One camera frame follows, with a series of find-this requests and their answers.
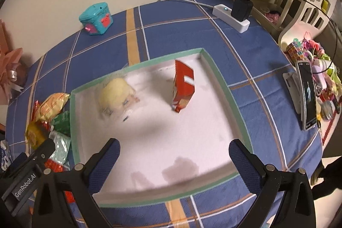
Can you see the colourful toy pile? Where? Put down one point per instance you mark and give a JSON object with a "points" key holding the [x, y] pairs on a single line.
{"points": [[326, 81]]}

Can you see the mint green barcode packet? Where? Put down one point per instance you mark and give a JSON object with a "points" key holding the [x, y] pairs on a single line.
{"points": [[62, 143]]}

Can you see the blue white wrapper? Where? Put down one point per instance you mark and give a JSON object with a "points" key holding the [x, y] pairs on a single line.
{"points": [[6, 155]]}

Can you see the blue plaid tablecloth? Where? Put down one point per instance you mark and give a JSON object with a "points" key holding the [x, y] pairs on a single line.
{"points": [[251, 63]]}

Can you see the red gold patterned packet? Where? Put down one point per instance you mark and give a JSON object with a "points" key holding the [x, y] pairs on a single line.
{"points": [[58, 168]]}

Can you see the white tray green rim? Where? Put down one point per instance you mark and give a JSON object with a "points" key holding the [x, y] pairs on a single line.
{"points": [[164, 155]]}

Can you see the beige orange puffed snack bag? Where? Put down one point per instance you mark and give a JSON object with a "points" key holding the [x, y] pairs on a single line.
{"points": [[51, 107]]}

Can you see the dark green snack packet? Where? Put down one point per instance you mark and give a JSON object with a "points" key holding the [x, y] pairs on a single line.
{"points": [[61, 123]]}

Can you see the teal toy box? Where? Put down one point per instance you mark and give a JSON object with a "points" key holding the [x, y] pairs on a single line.
{"points": [[96, 19]]}

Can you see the clear round cake packet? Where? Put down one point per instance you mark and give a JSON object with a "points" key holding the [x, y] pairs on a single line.
{"points": [[116, 98]]}

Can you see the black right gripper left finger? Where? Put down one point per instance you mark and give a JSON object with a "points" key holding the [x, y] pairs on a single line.
{"points": [[51, 208]]}

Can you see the yellow bread snack packet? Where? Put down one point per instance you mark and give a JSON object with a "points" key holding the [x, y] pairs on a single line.
{"points": [[36, 134]]}

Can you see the black charger plug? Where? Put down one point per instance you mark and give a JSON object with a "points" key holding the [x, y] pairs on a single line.
{"points": [[241, 9]]}

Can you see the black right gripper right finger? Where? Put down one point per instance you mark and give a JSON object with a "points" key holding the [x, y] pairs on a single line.
{"points": [[266, 181]]}

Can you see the pink flower bouquet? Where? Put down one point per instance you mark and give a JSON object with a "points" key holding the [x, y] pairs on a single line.
{"points": [[13, 71]]}

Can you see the red snack packet white label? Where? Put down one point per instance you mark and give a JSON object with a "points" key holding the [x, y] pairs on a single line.
{"points": [[183, 86]]}

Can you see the red small snack packet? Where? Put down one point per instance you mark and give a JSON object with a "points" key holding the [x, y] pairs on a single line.
{"points": [[35, 109]]}

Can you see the white power strip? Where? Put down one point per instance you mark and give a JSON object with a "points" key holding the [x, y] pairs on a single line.
{"points": [[223, 12]]}

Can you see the smartphone on stand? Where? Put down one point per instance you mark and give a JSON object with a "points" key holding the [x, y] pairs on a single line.
{"points": [[300, 85]]}

